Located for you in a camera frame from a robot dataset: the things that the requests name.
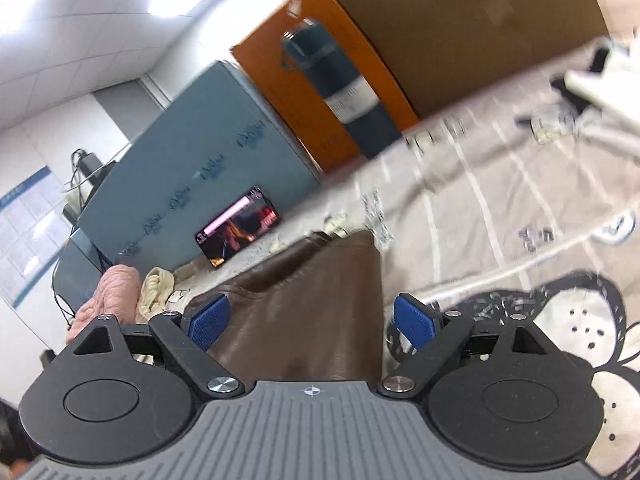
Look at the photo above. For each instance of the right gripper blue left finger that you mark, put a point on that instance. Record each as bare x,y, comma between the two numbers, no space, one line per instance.
207,321

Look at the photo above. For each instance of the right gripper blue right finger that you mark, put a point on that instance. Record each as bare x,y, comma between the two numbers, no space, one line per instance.
419,323

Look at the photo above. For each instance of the brown leather jacket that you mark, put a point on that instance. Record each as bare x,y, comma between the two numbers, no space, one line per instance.
313,312

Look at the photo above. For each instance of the cream knitted garment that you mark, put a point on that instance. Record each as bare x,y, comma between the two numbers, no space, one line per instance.
156,288

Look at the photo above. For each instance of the pink fluffy garment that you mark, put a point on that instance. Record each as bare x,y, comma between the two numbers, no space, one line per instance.
117,294

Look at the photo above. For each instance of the phone with lit screen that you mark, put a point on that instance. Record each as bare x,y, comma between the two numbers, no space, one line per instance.
248,219

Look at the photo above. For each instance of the blue foam board panel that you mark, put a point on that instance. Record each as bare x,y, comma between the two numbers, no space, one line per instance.
210,146

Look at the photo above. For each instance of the dark blue rolled mat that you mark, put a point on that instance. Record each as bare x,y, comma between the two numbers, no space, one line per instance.
342,87

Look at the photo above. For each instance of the orange board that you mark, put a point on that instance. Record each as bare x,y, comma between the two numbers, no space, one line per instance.
293,97

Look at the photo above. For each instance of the brown cardboard sheet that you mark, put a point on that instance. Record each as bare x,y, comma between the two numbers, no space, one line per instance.
440,51

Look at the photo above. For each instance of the white garment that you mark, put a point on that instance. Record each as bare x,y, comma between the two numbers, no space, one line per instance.
616,88

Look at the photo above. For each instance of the wall notice board poster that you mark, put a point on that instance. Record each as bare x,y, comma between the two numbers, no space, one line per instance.
33,233

